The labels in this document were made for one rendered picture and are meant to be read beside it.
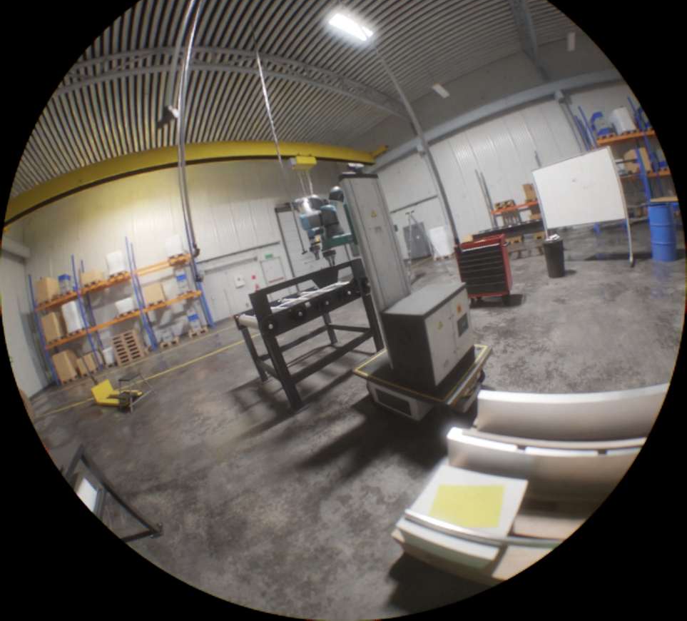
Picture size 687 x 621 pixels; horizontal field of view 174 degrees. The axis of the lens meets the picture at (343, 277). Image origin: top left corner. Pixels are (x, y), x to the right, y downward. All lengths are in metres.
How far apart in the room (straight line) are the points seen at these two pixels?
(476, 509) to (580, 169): 4.82
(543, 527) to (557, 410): 0.46
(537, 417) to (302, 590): 1.25
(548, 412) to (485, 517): 0.51
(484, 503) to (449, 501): 0.10
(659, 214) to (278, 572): 5.63
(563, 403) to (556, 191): 4.40
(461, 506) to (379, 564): 0.60
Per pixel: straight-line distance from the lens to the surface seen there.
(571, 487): 1.05
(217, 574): 1.58
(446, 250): 9.87
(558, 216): 5.11
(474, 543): 0.75
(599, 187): 4.88
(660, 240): 5.04
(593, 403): 1.09
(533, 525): 1.02
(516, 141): 11.55
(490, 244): 3.27
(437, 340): 1.33
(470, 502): 0.80
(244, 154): 9.08
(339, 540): 1.35
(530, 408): 1.07
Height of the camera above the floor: 1.23
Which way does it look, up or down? 5 degrees down
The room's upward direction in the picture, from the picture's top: 16 degrees counter-clockwise
